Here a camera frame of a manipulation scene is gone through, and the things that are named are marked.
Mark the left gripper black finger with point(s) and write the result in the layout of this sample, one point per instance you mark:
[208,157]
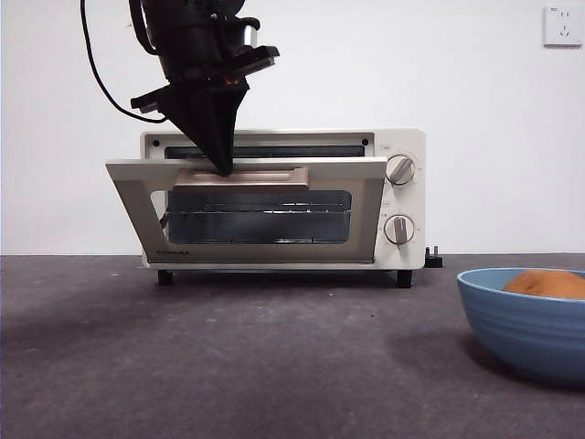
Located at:
[194,119]
[228,119]

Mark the blue ribbed bowl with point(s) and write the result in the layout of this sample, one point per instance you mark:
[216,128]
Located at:
[525,334]

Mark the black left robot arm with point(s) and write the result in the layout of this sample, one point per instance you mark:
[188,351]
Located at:
[192,36]

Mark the white Toshiba toaster oven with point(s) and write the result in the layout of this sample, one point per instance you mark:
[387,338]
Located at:
[402,201]

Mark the black oven power plug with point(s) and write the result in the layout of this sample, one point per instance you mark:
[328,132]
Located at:
[434,260]

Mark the beige temperature knob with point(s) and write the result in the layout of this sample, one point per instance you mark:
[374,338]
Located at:
[400,170]

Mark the beige timer knob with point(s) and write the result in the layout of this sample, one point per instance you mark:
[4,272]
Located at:
[399,229]

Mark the white wall socket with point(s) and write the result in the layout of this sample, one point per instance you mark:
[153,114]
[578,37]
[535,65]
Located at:
[563,26]

